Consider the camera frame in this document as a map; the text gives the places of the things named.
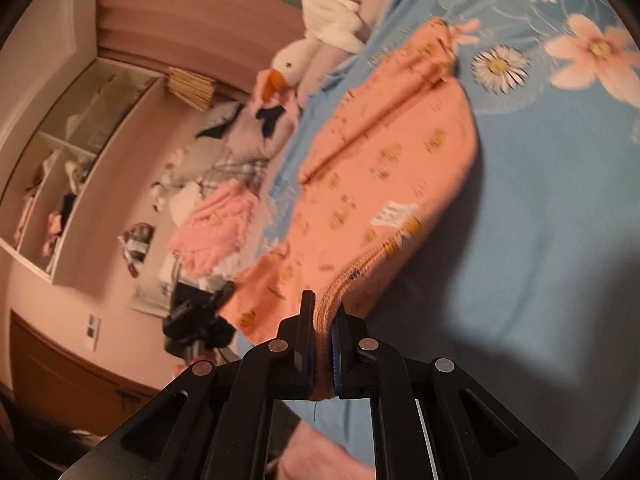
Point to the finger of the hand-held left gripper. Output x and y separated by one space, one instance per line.
225 294

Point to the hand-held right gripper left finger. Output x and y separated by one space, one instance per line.
303 352

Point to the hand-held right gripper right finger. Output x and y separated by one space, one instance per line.
336 357

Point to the orange printed small pants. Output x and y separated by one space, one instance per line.
380 160

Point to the pile of grey plaid clothes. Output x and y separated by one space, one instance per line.
235 155

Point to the clothes in wardrobe shelf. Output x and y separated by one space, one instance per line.
60 200

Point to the pink ruffled garment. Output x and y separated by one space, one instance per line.
215 232

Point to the person's pink clothing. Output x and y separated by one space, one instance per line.
320 452

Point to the small patterned bag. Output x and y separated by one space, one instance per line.
136 247

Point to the brown wooden door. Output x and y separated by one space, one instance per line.
65 375

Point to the white open wardrobe shelf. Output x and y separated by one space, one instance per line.
117 170

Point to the woven bamboo box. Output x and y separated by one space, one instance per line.
191 87

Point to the blue floral bed sheet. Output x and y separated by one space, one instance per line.
525 240

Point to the pink curtain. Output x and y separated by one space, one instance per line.
200 25

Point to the white goose plush toy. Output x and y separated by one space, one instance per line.
330 5

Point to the white wall switch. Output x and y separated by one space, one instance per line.
93 332

